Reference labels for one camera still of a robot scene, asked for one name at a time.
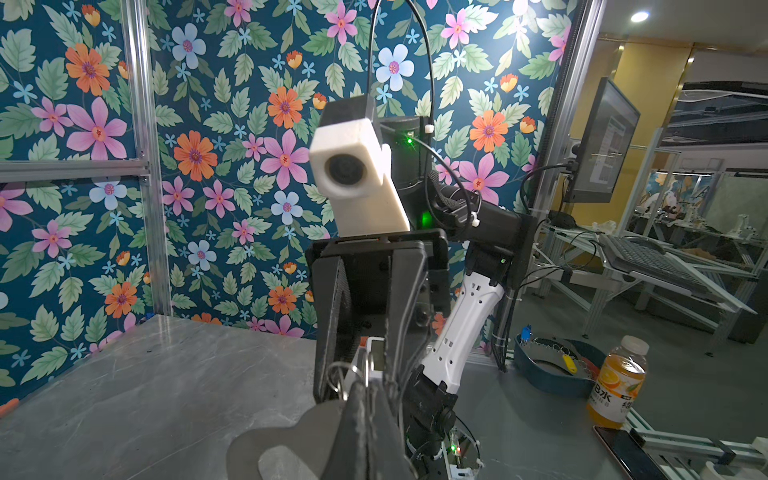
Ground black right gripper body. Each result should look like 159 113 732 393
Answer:
306 229 451 336

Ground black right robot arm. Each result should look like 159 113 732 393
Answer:
306 101 536 402

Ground orange juice bottle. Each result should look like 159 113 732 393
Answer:
587 335 650 429

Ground smartphone on table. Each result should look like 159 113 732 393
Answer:
593 426 667 480

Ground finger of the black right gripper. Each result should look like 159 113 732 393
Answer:
383 242 428 414
311 256 354 404

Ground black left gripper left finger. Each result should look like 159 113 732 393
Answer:
321 382 373 480

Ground laptop on stand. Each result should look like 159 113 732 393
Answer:
597 234 757 314

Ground aluminium corner post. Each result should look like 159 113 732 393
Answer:
120 0 173 316

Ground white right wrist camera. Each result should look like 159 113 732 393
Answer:
309 95 410 237

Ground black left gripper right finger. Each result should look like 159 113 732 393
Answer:
370 385 415 480

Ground teal round bowl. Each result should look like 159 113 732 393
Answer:
513 333 607 399

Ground silver keys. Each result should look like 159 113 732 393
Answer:
226 356 372 479

